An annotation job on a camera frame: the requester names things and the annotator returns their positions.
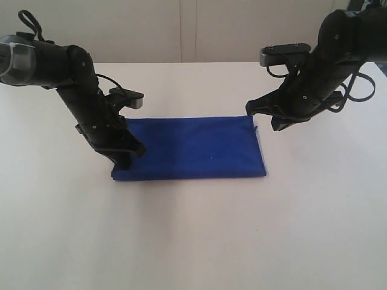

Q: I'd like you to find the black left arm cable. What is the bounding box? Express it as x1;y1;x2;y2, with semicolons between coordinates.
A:
16;9;128;97

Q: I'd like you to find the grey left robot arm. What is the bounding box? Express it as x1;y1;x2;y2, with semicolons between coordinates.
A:
1;33;146;169

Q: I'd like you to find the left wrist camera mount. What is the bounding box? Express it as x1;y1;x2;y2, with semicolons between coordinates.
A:
105;87;144;112

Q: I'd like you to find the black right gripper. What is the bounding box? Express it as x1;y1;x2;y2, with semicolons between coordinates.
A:
246;69;345;132

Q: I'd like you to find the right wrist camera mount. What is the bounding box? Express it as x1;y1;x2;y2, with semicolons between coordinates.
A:
259;43;311;79

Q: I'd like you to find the blue microfiber cloth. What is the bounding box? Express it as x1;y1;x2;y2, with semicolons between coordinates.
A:
111;115;267;181

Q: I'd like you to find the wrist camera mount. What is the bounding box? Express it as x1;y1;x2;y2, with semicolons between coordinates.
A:
105;87;144;112
259;43;311;79

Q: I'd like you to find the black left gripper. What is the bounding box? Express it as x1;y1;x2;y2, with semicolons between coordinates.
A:
74;90;146;169

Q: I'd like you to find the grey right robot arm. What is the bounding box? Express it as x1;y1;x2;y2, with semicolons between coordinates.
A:
246;4;386;131

